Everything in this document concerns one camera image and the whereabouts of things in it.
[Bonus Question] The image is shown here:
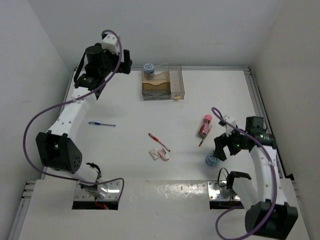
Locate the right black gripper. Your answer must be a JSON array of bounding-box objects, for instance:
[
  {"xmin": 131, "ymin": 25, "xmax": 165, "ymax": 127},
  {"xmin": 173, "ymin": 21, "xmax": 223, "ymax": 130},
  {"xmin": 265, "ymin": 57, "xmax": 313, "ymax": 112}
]
[{"xmin": 213, "ymin": 124, "xmax": 248, "ymax": 161}]

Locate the blue tape roll stack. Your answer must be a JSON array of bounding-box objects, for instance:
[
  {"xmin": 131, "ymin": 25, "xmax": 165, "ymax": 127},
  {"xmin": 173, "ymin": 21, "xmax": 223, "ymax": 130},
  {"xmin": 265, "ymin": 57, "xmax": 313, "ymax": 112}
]
[{"xmin": 143, "ymin": 63, "xmax": 155, "ymax": 79}]

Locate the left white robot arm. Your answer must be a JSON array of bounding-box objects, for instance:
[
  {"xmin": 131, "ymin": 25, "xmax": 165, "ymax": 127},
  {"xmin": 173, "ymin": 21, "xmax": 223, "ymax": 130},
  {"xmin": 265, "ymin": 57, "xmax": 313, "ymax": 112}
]
[{"xmin": 36, "ymin": 43, "xmax": 133, "ymax": 194}]

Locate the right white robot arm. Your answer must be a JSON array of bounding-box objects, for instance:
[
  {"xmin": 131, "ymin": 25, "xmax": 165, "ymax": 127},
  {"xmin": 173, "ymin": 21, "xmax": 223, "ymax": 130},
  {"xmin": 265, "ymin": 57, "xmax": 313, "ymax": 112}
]
[{"xmin": 213, "ymin": 115, "xmax": 298, "ymax": 240}]

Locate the pink cap glue stick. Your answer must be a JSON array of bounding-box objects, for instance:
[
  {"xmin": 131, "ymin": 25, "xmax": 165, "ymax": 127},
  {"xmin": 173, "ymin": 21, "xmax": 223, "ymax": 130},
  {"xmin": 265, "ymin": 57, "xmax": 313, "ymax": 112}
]
[{"xmin": 198, "ymin": 114, "xmax": 212, "ymax": 138}]

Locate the transparent tiered desk organizer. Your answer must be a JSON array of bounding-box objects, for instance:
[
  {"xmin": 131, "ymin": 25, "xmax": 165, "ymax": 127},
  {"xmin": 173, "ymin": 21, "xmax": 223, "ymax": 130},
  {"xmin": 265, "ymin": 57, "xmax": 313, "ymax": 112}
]
[{"xmin": 142, "ymin": 63, "xmax": 171, "ymax": 101}]

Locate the blue ballpoint pen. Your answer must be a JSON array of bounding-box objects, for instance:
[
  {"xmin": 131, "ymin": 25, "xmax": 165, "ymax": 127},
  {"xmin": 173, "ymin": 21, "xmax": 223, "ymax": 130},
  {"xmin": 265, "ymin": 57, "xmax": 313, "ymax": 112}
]
[{"xmin": 88, "ymin": 121, "xmax": 116, "ymax": 127}]

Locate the white eraser block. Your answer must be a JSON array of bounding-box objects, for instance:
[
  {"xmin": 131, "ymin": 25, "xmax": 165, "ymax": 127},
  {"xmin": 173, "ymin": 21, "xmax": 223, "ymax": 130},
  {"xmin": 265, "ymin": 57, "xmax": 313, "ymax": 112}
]
[{"xmin": 149, "ymin": 149, "xmax": 161, "ymax": 161}]

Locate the red gel pen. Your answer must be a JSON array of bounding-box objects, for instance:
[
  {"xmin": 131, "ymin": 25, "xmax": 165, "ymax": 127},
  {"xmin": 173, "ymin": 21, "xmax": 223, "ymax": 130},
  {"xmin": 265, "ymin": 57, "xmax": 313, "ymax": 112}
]
[{"xmin": 148, "ymin": 132, "xmax": 171, "ymax": 152}]

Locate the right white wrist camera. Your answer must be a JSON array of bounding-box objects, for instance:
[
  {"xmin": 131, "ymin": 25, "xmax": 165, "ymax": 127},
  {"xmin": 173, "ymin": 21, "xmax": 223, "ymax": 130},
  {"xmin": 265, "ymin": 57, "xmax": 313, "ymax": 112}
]
[{"xmin": 218, "ymin": 115, "xmax": 237, "ymax": 137}]

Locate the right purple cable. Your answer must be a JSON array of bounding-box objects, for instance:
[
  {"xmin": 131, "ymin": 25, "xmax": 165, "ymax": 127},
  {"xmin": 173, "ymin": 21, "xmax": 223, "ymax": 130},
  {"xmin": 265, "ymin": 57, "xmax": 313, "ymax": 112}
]
[{"xmin": 211, "ymin": 107, "xmax": 279, "ymax": 240}]

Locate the purple cable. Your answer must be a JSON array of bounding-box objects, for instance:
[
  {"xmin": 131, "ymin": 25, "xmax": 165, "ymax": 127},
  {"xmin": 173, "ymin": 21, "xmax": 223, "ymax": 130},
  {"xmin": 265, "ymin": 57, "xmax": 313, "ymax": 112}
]
[
  {"xmin": 211, "ymin": 107, "xmax": 279, "ymax": 240},
  {"xmin": 22, "ymin": 29, "xmax": 125, "ymax": 196}
]

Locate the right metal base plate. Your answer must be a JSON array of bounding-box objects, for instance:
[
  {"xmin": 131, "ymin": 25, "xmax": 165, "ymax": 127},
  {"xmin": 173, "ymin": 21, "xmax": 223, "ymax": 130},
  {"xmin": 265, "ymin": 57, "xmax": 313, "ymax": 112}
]
[{"xmin": 207, "ymin": 180, "xmax": 241, "ymax": 202}]

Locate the metal base plate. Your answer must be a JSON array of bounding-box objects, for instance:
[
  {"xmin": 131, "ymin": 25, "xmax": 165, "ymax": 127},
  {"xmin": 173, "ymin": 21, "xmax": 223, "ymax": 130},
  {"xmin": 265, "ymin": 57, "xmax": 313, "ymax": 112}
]
[
  {"xmin": 207, "ymin": 180, "xmax": 241, "ymax": 202},
  {"xmin": 74, "ymin": 180, "xmax": 121, "ymax": 201}
]

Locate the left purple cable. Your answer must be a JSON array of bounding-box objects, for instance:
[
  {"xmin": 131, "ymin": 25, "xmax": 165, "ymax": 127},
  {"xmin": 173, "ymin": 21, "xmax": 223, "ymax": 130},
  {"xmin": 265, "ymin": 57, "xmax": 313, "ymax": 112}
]
[{"xmin": 22, "ymin": 29, "xmax": 125, "ymax": 196}]

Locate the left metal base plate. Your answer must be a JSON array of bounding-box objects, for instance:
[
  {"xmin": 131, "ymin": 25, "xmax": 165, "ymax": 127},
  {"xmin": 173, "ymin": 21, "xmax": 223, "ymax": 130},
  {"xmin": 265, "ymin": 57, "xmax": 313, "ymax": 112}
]
[{"xmin": 74, "ymin": 180, "xmax": 121, "ymax": 201}]

